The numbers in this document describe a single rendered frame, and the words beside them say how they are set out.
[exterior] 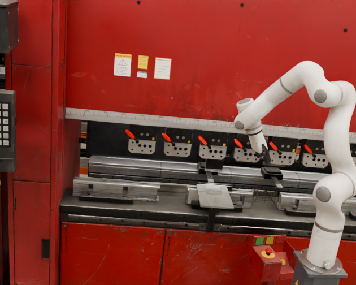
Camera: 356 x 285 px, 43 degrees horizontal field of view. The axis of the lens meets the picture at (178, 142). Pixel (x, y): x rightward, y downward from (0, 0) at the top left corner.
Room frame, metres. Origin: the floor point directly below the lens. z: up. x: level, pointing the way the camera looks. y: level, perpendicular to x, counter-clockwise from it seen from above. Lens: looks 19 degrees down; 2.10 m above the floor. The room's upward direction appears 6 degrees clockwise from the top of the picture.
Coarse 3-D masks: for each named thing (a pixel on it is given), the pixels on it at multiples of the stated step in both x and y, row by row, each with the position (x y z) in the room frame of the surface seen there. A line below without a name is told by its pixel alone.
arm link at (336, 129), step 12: (348, 84) 1.83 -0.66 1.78; (348, 96) 1.79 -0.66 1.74; (336, 108) 1.82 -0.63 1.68; (348, 108) 1.80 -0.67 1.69; (336, 120) 1.77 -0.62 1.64; (348, 120) 1.77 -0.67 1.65; (324, 132) 1.78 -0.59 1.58; (336, 132) 1.74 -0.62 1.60; (348, 132) 1.76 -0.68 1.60; (324, 144) 1.77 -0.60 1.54; (336, 144) 1.73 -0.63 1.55; (348, 144) 1.75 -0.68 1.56; (336, 156) 1.73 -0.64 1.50; (348, 156) 1.74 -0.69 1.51; (336, 168) 1.79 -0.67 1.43; (348, 168) 1.75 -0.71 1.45
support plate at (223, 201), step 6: (198, 186) 2.40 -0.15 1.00; (204, 186) 2.41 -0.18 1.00; (222, 186) 2.44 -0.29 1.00; (198, 192) 2.32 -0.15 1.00; (204, 192) 2.32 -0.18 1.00; (222, 192) 2.35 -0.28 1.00; (228, 192) 2.36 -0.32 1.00; (204, 198) 2.25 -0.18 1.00; (210, 198) 2.25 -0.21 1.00; (216, 198) 2.26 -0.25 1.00; (222, 198) 2.27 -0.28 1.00; (228, 198) 2.28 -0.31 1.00; (204, 204) 2.18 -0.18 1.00; (210, 204) 2.19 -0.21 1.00; (216, 204) 2.19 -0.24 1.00; (222, 204) 2.20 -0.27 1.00; (228, 204) 2.21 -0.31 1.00
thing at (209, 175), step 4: (200, 164) 2.68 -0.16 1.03; (204, 164) 2.66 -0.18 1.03; (200, 168) 2.62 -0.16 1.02; (204, 168) 2.63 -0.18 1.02; (200, 172) 2.62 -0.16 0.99; (204, 172) 2.62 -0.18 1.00; (208, 172) 2.61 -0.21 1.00; (212, 172) 2.62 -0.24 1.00; (216, 172) 2.62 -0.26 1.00; (208, 176) 2.54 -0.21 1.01; (208, 180) 2.48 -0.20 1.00; (212, 180) 2.49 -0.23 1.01
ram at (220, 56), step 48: (96, 0) 2.35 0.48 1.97; (144, 0) 2.37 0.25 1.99; (192, 0) 2.39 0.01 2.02; (240, 0) 2.41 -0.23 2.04; (288, 0) 2.43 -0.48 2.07; (336, 0) 2.45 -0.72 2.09; (96, 48) 2.35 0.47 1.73; (144, 48) 2.37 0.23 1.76; (192, 48) 2.39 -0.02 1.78; (240, 48) 2.41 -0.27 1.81; (288, 48) 2.44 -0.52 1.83; (336, 48) 2.46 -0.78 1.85; (96, 96) 2.35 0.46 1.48; (144, 96) 2.37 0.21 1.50; (192, 96) 2.39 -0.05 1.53; (240, 96) 2.42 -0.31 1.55
